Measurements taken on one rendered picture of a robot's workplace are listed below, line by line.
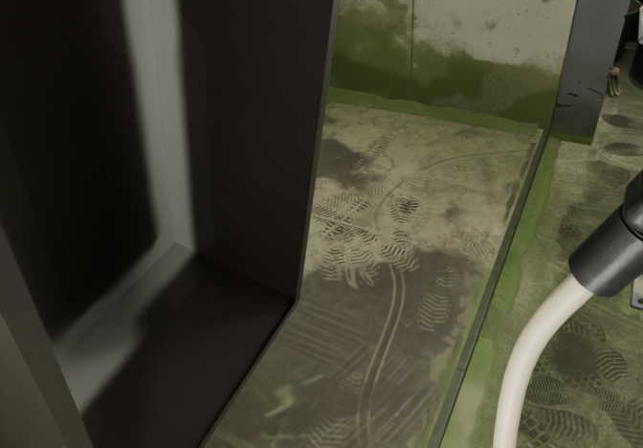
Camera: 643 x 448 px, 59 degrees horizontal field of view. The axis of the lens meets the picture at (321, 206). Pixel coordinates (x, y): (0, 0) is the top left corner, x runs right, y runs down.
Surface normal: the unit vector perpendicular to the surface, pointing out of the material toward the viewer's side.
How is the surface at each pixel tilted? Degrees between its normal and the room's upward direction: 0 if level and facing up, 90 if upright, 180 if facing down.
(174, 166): 89
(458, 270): 0
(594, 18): 90
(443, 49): 90
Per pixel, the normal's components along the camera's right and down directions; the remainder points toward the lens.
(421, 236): -0.08, -0.76
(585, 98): -0.45, 0.60
